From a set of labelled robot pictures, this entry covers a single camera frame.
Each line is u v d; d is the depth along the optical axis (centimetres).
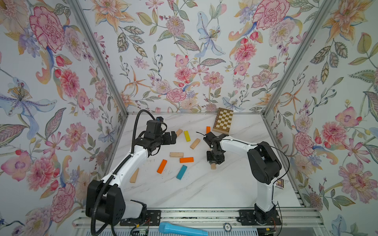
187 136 107
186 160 95
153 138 63
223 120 114
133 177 86
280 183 84
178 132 110
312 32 77
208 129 110
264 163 52
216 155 81
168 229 69
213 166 92
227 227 72
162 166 93
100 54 87
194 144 103
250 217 74
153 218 74
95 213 36
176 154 98
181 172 90
